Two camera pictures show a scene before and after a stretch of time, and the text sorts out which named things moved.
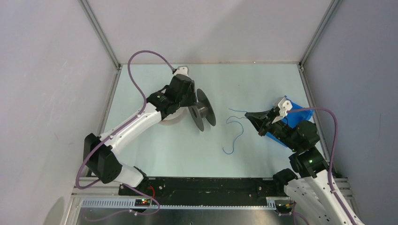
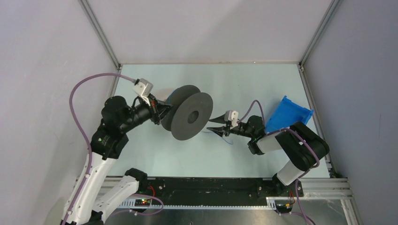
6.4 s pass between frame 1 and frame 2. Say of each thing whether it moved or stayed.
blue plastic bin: stayed
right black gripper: moved
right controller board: stayed
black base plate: stayed
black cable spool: moved
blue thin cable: moved
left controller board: stayed
